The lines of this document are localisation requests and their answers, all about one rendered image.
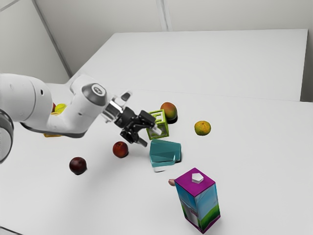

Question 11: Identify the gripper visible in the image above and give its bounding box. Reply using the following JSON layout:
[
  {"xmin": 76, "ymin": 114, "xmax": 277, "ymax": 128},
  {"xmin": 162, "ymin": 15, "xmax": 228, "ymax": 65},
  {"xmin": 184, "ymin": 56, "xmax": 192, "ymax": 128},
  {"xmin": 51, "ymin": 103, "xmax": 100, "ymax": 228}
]
[{"xmin": 114, "ymin": 107, "xmax": 162, "ymax": 148}]

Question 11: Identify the teal faceted mug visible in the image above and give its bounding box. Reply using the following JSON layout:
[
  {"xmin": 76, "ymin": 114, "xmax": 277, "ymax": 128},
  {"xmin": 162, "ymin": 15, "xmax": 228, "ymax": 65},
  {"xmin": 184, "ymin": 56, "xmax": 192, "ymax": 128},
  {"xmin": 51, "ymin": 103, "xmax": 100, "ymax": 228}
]
[{"xmin": 149, "ymin": 139, "xmax": 182, "ymax": 172}]

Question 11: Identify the green letter block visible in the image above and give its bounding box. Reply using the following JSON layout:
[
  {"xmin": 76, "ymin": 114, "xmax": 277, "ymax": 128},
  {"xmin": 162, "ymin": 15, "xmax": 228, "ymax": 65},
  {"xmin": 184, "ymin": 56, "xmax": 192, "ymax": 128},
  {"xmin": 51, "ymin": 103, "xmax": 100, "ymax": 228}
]
[{"xmin": 146, "ymin": 109, "xmax": 170, "ymax": 141}]

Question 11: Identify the red peach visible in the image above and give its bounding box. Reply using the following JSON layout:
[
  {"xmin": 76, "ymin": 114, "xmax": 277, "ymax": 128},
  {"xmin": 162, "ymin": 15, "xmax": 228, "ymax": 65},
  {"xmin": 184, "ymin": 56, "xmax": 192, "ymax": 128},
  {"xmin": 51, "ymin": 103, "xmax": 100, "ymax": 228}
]
[{"xmin": 112, "ymin": 141, "xmax": 129, "ymax": 159}]

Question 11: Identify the red green mango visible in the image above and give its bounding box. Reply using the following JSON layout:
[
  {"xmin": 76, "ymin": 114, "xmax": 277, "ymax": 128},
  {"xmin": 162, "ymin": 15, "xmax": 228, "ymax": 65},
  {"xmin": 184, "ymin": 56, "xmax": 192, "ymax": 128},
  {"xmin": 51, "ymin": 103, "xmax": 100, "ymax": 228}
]
[{"xmin": 160, "ymin": 101, "xmax": 178, "ymax": 121}]

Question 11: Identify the green orange citrus fruit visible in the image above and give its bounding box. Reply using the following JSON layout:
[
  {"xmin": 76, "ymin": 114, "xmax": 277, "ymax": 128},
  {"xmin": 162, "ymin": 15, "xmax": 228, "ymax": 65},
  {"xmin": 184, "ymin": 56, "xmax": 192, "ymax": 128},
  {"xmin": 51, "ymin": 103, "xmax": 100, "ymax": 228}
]
[{"xmin": 194, "ymin": 120, "xmax": 212, "ymax": 136}]

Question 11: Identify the dark red plum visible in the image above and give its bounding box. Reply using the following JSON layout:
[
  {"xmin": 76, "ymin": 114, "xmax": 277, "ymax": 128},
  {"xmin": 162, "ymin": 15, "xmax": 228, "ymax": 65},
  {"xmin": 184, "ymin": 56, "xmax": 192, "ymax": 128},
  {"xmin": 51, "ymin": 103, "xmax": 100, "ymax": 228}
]
[{"xmin": 68, "ymin": 156, "xmax": 88, "ymax": 175}]

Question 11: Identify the yellow green ball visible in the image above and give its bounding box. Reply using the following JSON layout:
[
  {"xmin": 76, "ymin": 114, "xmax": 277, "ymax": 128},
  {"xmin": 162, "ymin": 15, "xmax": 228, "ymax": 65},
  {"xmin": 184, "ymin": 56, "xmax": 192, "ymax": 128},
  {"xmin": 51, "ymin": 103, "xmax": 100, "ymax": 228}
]
[{"xmin": 54, "ymin": 103, "xmax": 67, "ymax": 115}]

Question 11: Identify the yellow basket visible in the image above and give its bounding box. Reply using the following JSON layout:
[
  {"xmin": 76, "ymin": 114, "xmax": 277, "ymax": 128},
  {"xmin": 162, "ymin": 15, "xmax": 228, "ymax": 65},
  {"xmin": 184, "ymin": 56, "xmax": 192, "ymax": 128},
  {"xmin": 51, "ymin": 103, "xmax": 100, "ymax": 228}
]
[{"xmin": 43, "ymin": 111, "xmax": 63, "ymax": 138}]

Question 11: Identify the purple top drink carton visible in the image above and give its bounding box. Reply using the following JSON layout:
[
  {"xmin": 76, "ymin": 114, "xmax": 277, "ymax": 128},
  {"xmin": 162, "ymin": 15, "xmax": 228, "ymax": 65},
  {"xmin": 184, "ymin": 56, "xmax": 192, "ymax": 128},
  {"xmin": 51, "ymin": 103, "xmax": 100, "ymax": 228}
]
[{"xmin": 174, "ymin": 167, "xmax": 221, "ymax": 233}]

